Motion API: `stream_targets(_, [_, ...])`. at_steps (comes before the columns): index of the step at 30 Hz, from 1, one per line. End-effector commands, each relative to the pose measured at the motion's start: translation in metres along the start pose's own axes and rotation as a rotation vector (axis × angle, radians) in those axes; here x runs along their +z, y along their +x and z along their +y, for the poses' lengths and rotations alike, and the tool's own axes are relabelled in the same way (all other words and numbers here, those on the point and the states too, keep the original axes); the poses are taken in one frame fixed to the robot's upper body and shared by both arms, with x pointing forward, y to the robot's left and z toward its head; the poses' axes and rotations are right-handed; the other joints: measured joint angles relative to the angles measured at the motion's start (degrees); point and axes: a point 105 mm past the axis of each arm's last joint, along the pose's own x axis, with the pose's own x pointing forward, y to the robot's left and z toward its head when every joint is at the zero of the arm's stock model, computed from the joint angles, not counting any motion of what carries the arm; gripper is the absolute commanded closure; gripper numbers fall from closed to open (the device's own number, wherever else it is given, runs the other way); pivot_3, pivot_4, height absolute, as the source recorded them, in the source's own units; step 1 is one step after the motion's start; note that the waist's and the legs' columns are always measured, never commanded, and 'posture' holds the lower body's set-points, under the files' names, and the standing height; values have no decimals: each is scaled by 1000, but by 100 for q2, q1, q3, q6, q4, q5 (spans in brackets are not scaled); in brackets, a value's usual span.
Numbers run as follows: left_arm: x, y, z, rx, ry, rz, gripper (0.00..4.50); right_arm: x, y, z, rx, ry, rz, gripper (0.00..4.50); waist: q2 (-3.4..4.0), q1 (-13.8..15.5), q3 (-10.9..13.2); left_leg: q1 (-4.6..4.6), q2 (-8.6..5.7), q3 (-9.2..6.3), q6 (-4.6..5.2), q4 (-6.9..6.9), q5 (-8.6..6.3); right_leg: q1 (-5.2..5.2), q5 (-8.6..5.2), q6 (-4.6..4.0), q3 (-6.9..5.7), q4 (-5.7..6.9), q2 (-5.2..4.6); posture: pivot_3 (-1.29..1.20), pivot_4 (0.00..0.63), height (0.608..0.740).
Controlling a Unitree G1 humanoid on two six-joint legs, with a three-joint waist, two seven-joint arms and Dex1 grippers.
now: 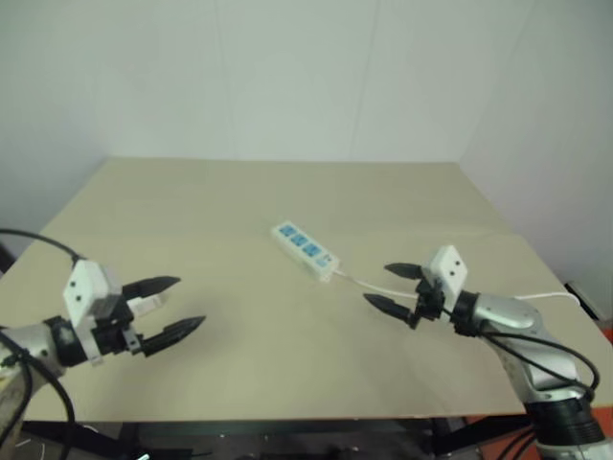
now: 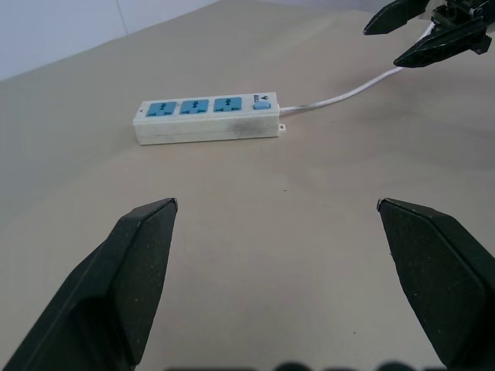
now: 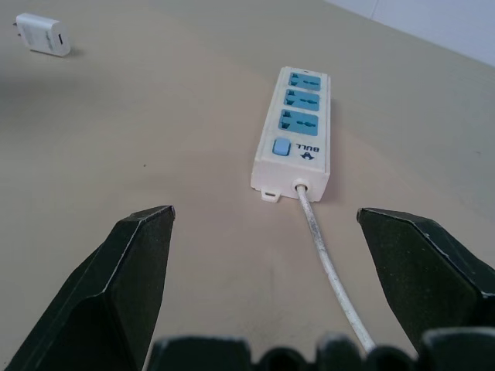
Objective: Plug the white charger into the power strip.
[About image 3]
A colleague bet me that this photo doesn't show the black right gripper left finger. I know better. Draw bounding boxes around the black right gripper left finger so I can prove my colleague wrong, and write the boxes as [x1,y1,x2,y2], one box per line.
[2,205,176,371]

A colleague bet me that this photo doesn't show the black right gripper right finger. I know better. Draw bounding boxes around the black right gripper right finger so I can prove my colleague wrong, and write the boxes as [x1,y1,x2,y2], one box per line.
[356,207,495,359]

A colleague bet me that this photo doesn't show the white power strip blue sockets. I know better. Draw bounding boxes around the white power strip blue sockets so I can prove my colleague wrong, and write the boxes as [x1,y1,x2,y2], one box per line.
[249,66,333,205]

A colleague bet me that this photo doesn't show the white USB charger plug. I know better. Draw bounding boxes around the white USB charger plug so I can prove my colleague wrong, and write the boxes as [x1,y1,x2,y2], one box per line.
[12,12,73,59]

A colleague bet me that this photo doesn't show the white power strip cable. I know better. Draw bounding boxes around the white power strip cable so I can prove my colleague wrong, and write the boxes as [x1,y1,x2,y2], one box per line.
[294,181,378,353]

